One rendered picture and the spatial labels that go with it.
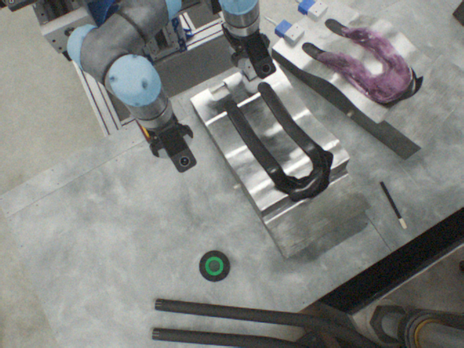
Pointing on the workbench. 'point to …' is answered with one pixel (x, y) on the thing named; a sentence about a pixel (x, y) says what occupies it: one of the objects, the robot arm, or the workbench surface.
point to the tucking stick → (393, 205)
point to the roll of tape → (210, 264)
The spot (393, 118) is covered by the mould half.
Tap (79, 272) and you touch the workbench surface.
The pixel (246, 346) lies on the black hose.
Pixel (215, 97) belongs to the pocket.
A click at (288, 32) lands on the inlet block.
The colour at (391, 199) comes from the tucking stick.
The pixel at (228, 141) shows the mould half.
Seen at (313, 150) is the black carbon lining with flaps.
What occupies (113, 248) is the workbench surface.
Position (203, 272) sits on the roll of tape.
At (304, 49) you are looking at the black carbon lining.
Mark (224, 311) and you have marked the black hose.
